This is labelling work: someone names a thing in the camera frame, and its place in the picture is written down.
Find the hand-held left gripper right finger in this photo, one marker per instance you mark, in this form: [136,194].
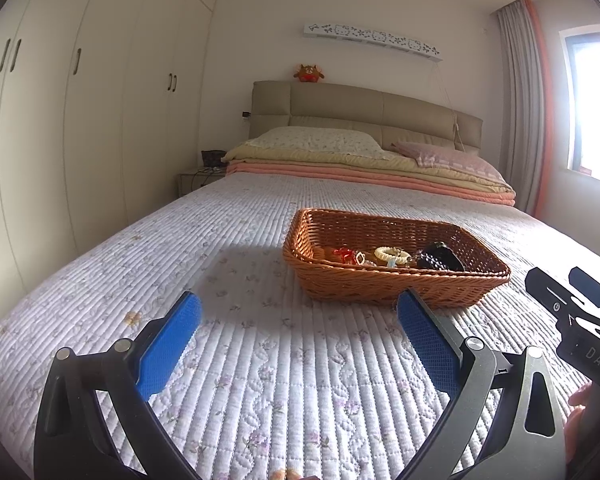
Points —
[425,340]

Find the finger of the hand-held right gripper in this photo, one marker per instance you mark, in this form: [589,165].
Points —
[592,287]
[547,290]

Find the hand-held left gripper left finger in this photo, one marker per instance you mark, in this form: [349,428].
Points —
[170,345]

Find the brown wicker basket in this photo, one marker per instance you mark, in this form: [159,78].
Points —
[380,285]

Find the black hair clip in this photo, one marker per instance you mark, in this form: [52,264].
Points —
[446,250]

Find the clear jewelry piece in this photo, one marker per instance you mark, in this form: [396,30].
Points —
[362,259]

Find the person's right hand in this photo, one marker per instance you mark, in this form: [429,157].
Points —
[580,425]

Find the white quilted bedspread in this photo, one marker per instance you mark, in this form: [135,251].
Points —
[155,240]

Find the red bow hair clip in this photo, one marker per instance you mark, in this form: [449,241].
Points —
[344,255]

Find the pink pillow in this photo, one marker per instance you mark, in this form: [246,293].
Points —
[450,160]

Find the white nightstand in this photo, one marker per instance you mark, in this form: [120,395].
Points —
[192,182]

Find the window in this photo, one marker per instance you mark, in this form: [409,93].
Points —
[595,110]

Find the grey and orange curtain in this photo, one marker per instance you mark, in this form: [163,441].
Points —
[522,110]

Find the salmon folded blanket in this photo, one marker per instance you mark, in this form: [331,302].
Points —
[340,172]

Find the black alarm clock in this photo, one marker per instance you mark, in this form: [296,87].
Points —
[211,157]

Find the folded yellow and pink blankets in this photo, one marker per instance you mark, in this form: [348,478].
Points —
[330,159]

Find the white floral pillow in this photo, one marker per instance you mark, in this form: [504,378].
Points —
[315,139]

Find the white wardrobe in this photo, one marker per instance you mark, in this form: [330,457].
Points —
[95,110]

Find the beige padded headboard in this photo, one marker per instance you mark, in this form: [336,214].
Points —
[340,105]

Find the brown plush toy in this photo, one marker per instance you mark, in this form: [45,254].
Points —
[309,73]

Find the white cutout wall shelf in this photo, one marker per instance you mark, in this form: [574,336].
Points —
[370,37]

